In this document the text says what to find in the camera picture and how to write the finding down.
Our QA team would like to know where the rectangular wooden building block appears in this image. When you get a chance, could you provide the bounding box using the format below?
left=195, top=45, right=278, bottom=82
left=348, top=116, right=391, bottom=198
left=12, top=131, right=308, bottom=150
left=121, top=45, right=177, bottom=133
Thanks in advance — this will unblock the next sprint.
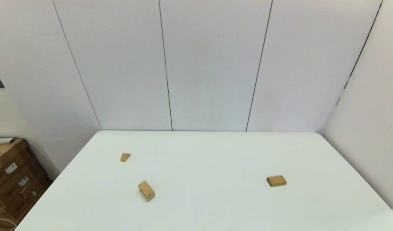
left=267, top=175, right=287, bottom=187

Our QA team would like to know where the thin white floor cable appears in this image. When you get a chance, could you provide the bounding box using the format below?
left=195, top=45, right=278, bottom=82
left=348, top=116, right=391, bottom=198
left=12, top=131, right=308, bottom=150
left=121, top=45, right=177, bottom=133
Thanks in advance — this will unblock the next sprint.
left=0, top=216, right=17, bottom=231

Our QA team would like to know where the brown labelled cardboard box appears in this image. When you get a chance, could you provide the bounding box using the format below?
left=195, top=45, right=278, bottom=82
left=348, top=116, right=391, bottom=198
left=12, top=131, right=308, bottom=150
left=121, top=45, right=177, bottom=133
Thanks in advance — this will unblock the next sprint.
left=0, top=178, right=52, bottom=222
left=0, top=162, right=46, bottom=197
left=0, top=139, right=36, bottom=180

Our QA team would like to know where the arched wooden building block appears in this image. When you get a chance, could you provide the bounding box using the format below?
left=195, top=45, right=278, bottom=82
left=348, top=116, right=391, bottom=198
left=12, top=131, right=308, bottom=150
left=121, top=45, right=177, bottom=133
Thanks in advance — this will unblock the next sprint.
left=138, top=181, right=156, bottom=202

